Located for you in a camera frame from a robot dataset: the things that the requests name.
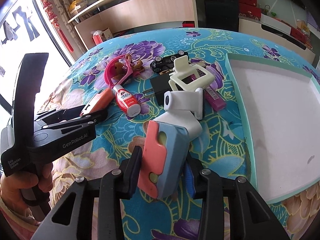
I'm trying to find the red white Lion bottle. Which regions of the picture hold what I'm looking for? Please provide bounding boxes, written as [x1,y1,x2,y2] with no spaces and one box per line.
[113,85,141,118]

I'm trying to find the pink watch with bear toy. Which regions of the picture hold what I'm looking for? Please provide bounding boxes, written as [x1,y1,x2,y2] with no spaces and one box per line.
[104,54,145,89]

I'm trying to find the blue and coral toy block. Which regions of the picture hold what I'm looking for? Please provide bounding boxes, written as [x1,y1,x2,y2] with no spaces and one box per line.
[138,120,190,199]

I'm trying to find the purple lighter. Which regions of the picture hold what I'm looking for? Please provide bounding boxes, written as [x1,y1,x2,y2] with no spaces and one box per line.
[204,87,226,112]

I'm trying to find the white charger with cable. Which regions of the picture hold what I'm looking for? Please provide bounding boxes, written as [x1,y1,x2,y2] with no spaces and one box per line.
[154,88,204,141]

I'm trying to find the cream plastic hair clip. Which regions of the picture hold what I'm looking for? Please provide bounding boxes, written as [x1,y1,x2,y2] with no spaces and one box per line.
[168,55,215,92]

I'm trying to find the person's left hand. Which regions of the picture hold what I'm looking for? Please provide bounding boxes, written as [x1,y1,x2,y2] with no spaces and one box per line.
[1,163,53,210]

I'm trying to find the red gift bag on floor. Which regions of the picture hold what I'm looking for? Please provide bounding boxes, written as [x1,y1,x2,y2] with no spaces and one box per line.
[91,28,113,45]

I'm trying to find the red hanging knot decoration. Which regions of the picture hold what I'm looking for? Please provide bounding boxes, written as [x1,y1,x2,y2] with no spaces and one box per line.
[40,0,74,53]

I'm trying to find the black power adapter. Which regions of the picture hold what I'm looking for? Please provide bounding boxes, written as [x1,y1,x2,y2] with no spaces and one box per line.
[143,73,172,106]

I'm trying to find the yellow domed container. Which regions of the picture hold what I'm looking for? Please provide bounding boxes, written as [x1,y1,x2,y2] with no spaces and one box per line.
[68,0,83,14]

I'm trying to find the black toy car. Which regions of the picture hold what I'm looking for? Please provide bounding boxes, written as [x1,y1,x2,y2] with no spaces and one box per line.
[150,50,189,74]

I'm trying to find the white tray with green rim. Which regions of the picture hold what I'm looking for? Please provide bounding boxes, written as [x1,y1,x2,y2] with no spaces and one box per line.
[225,54,319,204]

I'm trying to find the wooden curved desk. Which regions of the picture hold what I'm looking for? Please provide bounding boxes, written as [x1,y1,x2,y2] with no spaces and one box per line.
[68,0,199,50]

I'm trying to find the cream TV stand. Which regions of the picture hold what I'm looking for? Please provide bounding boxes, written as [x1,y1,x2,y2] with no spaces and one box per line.
[239,16,316,64]

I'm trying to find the black water dispenser cabinet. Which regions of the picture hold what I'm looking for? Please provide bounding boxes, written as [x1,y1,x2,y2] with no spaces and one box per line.
[204,0,239,32]

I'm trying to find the red gift bags on stand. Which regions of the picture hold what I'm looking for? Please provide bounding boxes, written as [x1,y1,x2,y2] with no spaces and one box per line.
[238,0,261,20]

